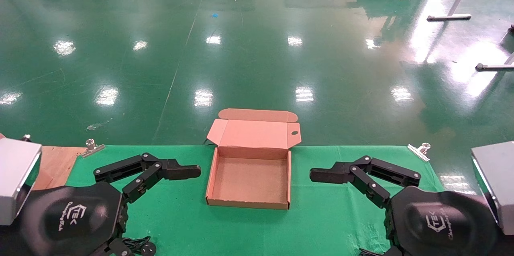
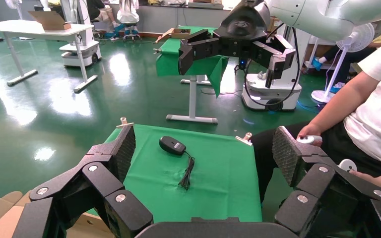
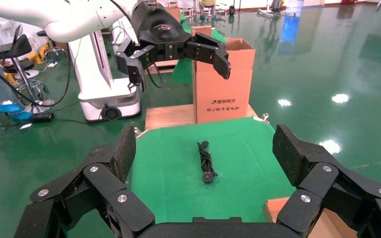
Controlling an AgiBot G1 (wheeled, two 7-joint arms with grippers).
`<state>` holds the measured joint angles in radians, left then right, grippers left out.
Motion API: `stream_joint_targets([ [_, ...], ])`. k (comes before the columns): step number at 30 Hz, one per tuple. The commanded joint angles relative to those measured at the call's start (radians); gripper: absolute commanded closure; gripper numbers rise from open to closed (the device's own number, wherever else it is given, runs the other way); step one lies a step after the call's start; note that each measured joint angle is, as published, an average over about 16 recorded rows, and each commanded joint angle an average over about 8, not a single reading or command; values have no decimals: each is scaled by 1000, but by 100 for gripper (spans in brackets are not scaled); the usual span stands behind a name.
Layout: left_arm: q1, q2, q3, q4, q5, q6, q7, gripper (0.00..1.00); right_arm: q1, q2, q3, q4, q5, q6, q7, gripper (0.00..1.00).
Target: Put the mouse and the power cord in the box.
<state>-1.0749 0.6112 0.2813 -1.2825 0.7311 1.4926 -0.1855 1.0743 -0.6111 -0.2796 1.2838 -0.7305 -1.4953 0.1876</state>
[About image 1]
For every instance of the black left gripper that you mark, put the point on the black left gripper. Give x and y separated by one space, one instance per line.
72 216

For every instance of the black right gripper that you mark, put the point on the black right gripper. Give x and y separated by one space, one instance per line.
441 224

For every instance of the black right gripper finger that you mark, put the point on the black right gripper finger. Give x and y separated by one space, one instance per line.
329 175

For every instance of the open brown cardboard box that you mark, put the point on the open brown cardboard box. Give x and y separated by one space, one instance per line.
251 179

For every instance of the silver binder clip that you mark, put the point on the silver binder clip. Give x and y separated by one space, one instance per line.
92 149
418 151

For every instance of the green tablecloth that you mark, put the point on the green tablecloth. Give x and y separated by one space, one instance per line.
249 232

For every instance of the clear plastic floor scrap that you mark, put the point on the clear plastic floor scrap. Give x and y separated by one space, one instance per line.
94 126

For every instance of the small silver clip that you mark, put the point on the small silver clip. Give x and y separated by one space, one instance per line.
26 138

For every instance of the grey table foot with leg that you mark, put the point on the grey table foot with leg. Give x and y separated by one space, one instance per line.
494 66

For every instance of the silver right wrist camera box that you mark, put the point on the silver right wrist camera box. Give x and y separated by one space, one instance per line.
498 183

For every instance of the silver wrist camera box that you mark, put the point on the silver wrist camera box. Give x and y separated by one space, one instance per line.
498 183
14 179

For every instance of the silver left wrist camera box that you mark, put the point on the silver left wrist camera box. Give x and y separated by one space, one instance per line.
14 179

